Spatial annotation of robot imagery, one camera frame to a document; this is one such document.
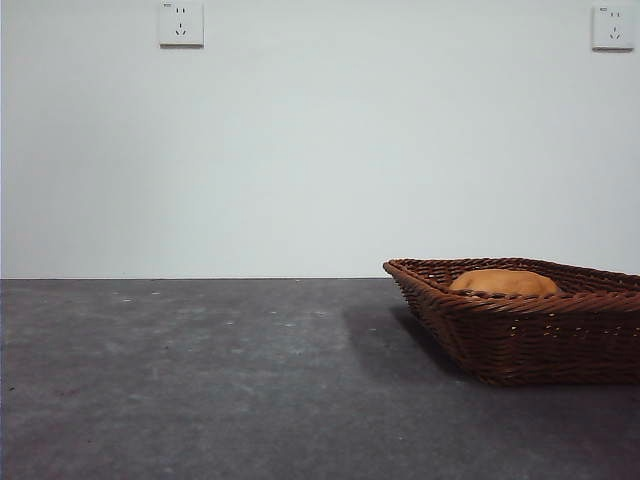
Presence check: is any brown potato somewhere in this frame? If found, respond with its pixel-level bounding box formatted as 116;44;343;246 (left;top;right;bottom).
448;268;560;296

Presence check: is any brown wicker basket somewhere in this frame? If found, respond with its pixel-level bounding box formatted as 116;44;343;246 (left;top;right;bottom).
382;257;640;387

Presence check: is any white wall socket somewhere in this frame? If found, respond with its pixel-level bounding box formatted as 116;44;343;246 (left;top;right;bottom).
591;5;636;52
159;0;205;49

